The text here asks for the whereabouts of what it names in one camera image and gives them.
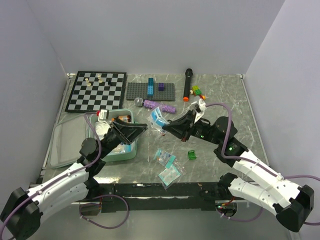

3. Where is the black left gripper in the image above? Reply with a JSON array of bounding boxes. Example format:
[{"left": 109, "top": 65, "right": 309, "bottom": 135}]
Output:
[{"left": 97, "top": 118, "right": 148, "bottom": 159}]

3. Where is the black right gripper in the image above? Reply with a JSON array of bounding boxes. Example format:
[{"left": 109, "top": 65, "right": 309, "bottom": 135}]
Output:
[{"left": 162, "top": 109, "right": 223, "bottom": 146}]

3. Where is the brown orange-cap medicine bottle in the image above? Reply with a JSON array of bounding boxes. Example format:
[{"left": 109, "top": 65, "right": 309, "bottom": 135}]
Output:
[{"left": 111, "top": 115, "right": 132, "bottom": 123}]

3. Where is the clear plaster packet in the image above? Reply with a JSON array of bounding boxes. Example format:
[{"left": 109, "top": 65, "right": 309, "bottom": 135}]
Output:
[{"left": 148, "top": 107, "right": 169, "bottom": 133}]

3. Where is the blue-topped small bag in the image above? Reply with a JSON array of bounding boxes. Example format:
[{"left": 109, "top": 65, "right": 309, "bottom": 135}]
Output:
[{"left": 153, "top": 148, "right": 176, "bottom": 169}]

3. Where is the mint green medicine case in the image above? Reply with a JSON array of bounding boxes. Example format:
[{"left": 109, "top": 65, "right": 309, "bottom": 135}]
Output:
[{"left": 48, "top": 109, "right": 137, "bottom": 169}]

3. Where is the blue wipes packet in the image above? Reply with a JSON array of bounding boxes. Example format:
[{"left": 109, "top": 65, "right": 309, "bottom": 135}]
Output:
[{"left": 111, "top": 143, "right": 132, "bottom": 155}]

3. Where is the white gauze packet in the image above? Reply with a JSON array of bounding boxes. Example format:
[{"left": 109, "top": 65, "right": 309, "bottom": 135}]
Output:
[{"left": 94, "top": 122, "right": 110, "bottom": 140}]

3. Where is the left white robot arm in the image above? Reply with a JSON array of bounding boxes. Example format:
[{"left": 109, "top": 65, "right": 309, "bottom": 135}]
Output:
[{"left": 0, "top": 119, "right": 148, "bottom": 240}]

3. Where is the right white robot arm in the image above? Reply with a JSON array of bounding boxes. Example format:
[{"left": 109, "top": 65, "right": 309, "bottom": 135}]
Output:
[{"left": 163, "top": 110, "right": 315, "bottom": 233}]

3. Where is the green plastic clip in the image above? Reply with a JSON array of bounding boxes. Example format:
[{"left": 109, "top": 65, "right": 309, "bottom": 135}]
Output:
[{"left": 187, "top": 150, "right": 197, "bottom": 160}]

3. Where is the purple glitter microphone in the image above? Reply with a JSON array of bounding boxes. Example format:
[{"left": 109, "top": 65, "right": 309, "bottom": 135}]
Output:
[{"left": 134, "top": 97, "right": 176, "bottom": 114}]

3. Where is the grey building baseplate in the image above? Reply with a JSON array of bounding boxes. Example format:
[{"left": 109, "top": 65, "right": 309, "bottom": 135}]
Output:
[{"left": 125, "top": 82, "right": 176, "bottom": 102}]

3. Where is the colourful brick toy car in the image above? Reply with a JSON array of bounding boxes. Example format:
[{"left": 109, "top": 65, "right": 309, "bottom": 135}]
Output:
[{"left": 189, "top": 85, "right": 206, "bottom": 100}]

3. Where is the purple building brick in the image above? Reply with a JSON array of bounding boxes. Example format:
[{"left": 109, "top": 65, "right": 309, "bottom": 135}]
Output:
[{"left": 158, "top": 82, "right": 165, "bottom": 92}]

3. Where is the teal band-aid bag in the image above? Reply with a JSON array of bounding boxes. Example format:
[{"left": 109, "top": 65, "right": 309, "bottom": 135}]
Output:
[{"left": 158, "top": 163, "right": 186, "bottom": 190}]

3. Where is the black white chessboard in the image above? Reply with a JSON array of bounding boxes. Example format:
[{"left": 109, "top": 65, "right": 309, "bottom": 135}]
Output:
[{"left": 65, "top": 71, "right": 127, "bottom": 113}]

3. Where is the blue brick stack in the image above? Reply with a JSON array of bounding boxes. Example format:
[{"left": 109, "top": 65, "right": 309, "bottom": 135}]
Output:
[{"left": 147, "top": 77, "right": 154, "bottom": 96}]

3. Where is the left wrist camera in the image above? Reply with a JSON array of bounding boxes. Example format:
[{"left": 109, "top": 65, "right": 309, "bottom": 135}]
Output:
[{"left": 96, "top": 109, "right": 110, "bottom": 122}]

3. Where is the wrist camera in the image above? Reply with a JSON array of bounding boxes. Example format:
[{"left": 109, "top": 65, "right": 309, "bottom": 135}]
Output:
[
  {"left": 191, "top": 96, "right": 207, "bottom": 124},
  {"left": 96, "top": 109, "right": 110, "bottom": 122}
]

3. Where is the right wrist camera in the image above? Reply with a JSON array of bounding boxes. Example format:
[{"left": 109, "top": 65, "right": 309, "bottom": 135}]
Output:
[{"left": 191, "top": 96, "right": 207, "bottom": 124}]

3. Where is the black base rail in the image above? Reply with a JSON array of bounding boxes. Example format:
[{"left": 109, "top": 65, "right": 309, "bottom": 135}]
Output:
[{"left": 72, "top": 182, "right": 241, "bottom": 213}]

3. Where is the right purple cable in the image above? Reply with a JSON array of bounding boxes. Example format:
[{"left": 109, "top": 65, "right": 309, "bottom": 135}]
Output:
[{"left": 204, "top": 102, "right": 320, "bottom": 225}]

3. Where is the purple cable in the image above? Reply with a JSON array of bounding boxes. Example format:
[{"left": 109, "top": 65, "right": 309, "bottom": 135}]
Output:
[
  {"left": 204, "top": 102, "right": 320, "bottom": 225},
  {"left": 0, "top": 111, "right": 130, "bottom": 240}
]

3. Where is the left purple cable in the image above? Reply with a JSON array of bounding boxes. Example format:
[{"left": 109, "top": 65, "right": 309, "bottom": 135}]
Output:
[{"left": 0, "top": 111, "right": 130, "bottom": 240}]

